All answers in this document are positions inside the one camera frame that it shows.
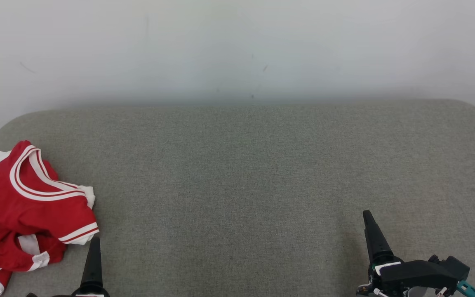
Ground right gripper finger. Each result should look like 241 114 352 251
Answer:
362 210 395 264

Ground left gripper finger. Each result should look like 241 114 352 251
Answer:
80 236 104 290

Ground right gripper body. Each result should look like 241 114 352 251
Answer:
357 254 457 297

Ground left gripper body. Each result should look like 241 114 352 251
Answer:
25 285 110 297

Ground red shorts with white stripes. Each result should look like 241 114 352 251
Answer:
0 214 67 297

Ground red jersey with white sleeves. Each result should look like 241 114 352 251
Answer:
0 140 100 247

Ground teal right cable connector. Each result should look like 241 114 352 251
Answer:
456 280 475 297

